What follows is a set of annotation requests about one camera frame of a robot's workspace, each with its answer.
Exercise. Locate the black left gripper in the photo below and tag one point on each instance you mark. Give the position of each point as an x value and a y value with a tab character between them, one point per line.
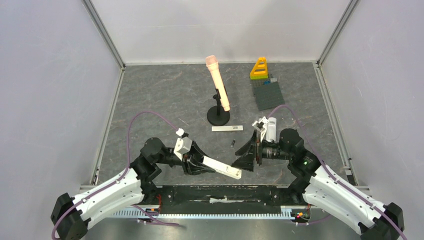
195	169

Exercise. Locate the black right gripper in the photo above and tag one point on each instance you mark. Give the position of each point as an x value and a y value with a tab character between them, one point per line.
258	153

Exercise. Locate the white boxed remote with display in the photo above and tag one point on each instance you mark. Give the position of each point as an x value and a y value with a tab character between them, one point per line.
222	168

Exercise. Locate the white cardboard sleeve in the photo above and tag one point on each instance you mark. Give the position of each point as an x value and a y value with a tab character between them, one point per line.
227	128

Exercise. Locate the white remote control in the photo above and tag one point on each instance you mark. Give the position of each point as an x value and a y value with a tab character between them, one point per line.
271	132

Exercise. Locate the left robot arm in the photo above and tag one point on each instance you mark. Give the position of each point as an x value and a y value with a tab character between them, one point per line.
73	216

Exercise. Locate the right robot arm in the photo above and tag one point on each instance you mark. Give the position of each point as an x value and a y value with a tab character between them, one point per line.
316	184

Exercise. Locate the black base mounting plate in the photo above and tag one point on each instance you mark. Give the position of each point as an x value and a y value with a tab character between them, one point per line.
223	199

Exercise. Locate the black microphone stand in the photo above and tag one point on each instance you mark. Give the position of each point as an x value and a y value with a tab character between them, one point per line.
216	115

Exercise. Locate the grey lego baseplate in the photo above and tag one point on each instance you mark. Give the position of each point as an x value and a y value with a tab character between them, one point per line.
267	96

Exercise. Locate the lime green lego brick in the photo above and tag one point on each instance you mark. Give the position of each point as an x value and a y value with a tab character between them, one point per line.
259	77

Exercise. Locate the pink microphone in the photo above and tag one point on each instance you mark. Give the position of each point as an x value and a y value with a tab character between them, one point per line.
213	66

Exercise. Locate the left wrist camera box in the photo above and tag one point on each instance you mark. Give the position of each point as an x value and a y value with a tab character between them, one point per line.
183	144

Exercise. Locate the white cable duct strip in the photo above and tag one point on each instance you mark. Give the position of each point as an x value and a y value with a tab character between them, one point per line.
134	213

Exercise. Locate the yellow lego frame piece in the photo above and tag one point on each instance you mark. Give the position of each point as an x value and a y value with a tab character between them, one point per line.
260	67

